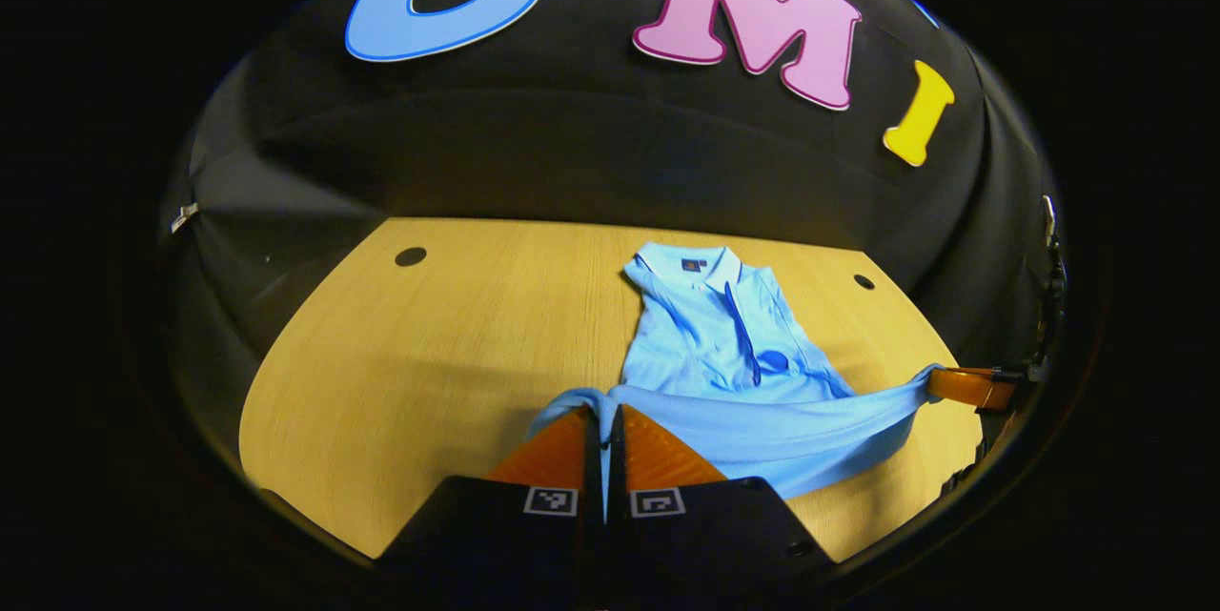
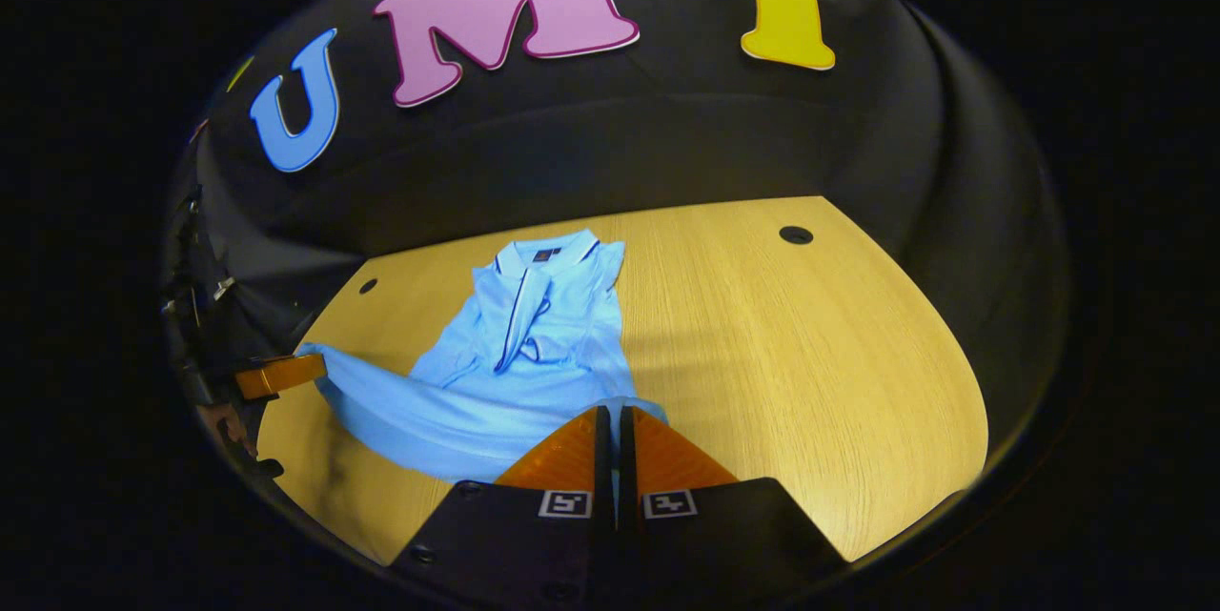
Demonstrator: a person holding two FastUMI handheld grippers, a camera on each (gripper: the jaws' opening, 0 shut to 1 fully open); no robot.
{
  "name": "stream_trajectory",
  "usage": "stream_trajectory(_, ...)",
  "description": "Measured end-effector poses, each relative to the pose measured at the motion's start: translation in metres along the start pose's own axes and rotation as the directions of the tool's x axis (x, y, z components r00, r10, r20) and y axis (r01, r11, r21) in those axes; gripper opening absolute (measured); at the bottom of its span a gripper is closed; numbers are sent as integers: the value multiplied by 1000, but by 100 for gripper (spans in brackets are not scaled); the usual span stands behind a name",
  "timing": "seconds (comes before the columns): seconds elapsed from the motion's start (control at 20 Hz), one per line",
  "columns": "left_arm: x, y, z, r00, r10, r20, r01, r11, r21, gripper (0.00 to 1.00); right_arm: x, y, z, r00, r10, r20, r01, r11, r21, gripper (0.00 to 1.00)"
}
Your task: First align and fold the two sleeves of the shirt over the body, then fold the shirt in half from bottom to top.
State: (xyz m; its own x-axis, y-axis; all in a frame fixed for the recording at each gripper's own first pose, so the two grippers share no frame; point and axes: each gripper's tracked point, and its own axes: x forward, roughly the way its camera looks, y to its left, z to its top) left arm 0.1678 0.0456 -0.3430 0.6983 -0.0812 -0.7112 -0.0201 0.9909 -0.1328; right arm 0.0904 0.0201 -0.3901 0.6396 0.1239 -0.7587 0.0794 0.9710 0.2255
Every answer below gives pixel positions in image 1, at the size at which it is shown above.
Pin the small white clip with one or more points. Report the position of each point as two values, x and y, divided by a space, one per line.
184 216

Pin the light blue polo T-shirt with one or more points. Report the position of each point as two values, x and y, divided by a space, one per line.
715 335

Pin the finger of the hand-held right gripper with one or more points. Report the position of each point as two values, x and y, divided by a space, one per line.
967 387

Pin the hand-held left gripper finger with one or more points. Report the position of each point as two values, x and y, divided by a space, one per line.
616 487
593 487

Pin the black backdrop cloth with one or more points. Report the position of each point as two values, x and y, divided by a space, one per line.
591 134

